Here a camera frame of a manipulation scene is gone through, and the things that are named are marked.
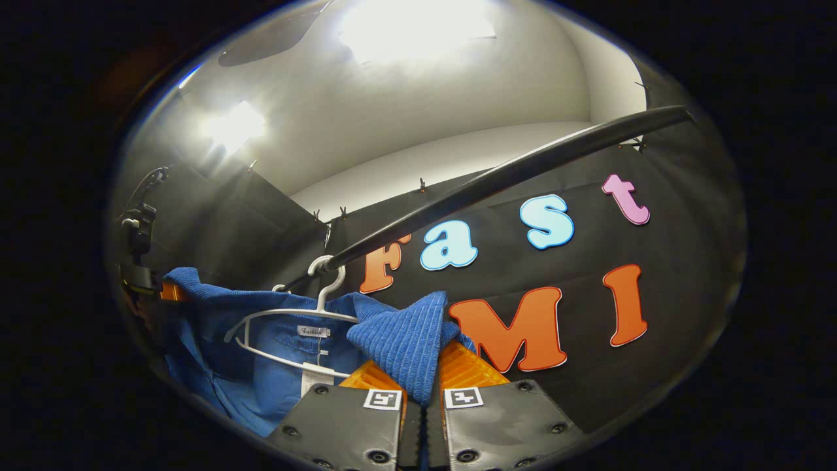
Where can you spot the black clothes rack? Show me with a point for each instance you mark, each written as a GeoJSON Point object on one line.
{"type": "Point", "coordinates": [510, 173]}

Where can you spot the black backdrop cloth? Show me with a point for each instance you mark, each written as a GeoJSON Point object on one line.
{"type": "Point", "coordinates": [686, 294]}

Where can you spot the white paper hang tag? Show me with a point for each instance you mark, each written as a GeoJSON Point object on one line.
{"type": "Point", "coordinates": [317, 379]}

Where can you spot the white clothes hanger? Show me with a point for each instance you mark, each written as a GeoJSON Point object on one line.
{"type": "Point", "coordinates": [322, 297]}

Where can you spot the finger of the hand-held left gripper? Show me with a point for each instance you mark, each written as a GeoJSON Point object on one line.
{"type": "Point", "coordinates": [173, 291]}

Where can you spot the large ceiling light panel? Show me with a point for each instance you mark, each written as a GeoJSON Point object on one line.
{"type": "Point", "coordinates": [418, 29]}

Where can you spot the small ceiling light panel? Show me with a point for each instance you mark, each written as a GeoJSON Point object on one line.
{"type": "Point", "coordinates": [235, 127]}

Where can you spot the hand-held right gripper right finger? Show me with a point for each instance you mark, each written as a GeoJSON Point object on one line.
{"type": "Point", "coordinates": [503, 425]}

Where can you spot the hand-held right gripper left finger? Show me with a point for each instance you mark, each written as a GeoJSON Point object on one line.
{"type": "Point", "coordinates": [340, 425]}

